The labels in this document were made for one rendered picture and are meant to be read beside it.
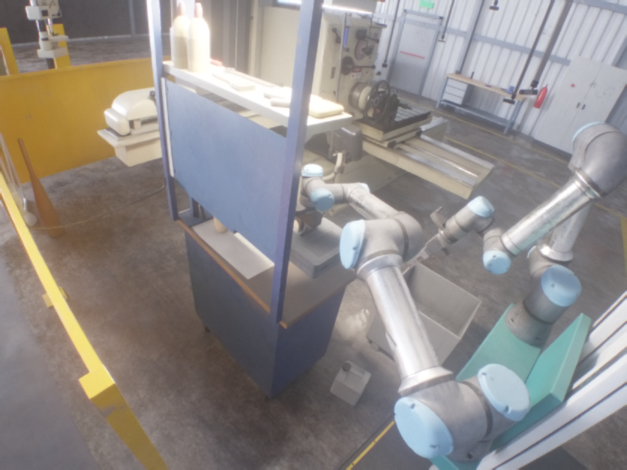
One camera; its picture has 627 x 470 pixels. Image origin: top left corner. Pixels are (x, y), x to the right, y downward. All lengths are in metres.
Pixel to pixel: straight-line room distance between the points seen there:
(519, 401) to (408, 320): 0.26
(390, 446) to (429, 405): 1.20
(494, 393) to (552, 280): 0.50
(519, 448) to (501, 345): 0.32
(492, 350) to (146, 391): 1.89
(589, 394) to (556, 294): 0.39
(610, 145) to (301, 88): 0.74
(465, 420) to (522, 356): 0.54
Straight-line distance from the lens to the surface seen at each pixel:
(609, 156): 0.99
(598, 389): 0.81
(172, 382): 2.27
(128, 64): 4.35
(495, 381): 0.74
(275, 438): 2.09
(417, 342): 0.70
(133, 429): 1.05
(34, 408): 2.48
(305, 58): 0.77
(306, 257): 1.23
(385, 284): 0.74
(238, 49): 2.88
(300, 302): 1.36
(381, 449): 1.83
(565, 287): 1.14
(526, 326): 1.20
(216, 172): 1.23
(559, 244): 1.21
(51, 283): 1.16
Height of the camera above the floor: 1.98
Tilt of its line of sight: 38 degrees down
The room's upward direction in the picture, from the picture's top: 9 degrees clockwise
